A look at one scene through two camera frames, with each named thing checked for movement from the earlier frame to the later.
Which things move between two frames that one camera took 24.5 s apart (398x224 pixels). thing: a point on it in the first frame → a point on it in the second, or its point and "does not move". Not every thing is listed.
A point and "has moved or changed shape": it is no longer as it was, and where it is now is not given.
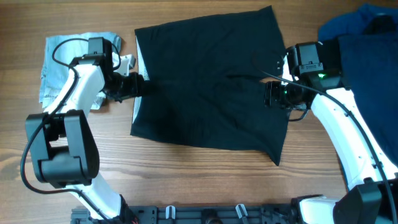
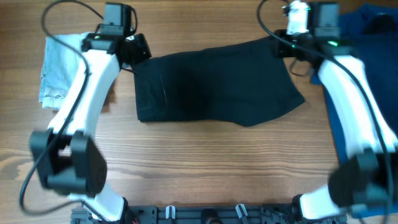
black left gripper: (137, 83) → (143, 53)
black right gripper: (272, 96) → (283, 51)
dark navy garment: (369, 66) does not move
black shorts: (205, 80) has moved or changed shape
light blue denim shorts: (59, 52) does not move
